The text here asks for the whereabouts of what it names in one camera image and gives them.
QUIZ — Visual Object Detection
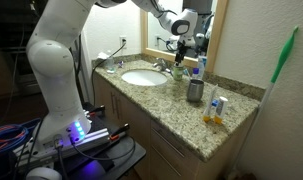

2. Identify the chrome faucet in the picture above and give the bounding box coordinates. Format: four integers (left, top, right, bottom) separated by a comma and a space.
152, 57, 172, 74

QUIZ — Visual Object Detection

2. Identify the white wall outlet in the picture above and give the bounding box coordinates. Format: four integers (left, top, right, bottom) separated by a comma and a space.
119, 35, 128, 50

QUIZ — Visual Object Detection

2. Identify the long metal drawer handle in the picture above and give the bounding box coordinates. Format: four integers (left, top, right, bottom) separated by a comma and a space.
151, 127, 186, 159
151, 145, 179, 178

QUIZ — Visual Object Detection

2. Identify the white oval sink basin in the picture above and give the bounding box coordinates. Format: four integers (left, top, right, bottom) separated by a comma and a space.
121, 68, 168, 87

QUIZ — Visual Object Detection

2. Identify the black looped base cable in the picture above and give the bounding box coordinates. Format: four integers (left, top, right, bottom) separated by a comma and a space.
69, 134, 137, 162

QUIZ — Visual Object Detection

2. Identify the blue coiled cable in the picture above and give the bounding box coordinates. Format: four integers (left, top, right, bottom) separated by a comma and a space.
0, 117, 43, 158

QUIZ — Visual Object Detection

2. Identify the stainless steel cup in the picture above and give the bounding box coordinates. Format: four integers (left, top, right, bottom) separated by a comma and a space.
186, 78, 205, 103

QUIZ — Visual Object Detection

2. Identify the metal cabinet door handle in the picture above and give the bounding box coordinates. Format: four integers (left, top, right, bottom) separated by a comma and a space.
115, 94, 121, 120
110, 92, 116, 115

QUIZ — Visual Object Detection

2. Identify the wood framed mirror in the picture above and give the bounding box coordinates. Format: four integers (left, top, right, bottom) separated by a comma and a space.
139, 0, 229, 73

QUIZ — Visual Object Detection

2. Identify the wooden vanity cabinet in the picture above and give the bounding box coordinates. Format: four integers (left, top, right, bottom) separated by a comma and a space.
92, 71, 259, 180

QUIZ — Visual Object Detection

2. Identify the tall white tube orange cap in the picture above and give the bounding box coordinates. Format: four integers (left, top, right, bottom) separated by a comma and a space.
202, 83, 219, 123

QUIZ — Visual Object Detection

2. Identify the green broom handle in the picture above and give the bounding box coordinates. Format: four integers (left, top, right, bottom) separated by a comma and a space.
224, 25, 299, 180

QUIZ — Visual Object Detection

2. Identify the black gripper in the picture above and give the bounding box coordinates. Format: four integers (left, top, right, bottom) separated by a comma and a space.
174, 40, 189, 67

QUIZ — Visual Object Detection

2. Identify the short white tube orange cap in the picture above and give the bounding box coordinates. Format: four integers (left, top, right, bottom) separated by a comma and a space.
213, 96, 229, 125

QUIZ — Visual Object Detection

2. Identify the black orange clamp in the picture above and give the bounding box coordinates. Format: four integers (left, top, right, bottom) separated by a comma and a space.
109, 123, 131, 141
85, 105, 106, 118

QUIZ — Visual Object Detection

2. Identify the aluminium robot base mount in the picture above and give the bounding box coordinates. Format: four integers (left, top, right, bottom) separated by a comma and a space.
14, 127, 129, 169

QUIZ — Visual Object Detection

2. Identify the green pump bottle black pump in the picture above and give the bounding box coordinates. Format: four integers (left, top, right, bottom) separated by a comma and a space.
172, 61, 185, 82

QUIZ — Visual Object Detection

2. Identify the white round dome object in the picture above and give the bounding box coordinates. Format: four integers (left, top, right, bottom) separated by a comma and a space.
25, 166, 63, 180

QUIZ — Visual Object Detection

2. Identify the white crumpled tissue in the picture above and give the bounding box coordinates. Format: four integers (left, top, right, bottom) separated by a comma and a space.
96, 52, 109, 61

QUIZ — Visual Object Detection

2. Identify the orange coiled cable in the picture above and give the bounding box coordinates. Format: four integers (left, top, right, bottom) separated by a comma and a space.
0, 125, 29, 156

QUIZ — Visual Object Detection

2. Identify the small white bottle blue cap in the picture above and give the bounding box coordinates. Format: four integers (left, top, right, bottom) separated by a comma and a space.
191, 67, 200, 80

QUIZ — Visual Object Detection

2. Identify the black power cable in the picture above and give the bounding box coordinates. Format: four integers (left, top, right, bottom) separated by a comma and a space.
90, 41, 127, 108

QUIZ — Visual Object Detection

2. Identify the tall white blue tube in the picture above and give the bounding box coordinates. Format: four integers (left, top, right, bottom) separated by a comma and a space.
196, 55, 208, 80

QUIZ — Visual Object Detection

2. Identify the white door frame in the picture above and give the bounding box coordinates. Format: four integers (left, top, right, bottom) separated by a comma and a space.
75, 23, 94, 105

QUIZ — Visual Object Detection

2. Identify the black cart top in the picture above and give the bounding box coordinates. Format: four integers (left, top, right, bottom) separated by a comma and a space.
65, 103, 147, 180

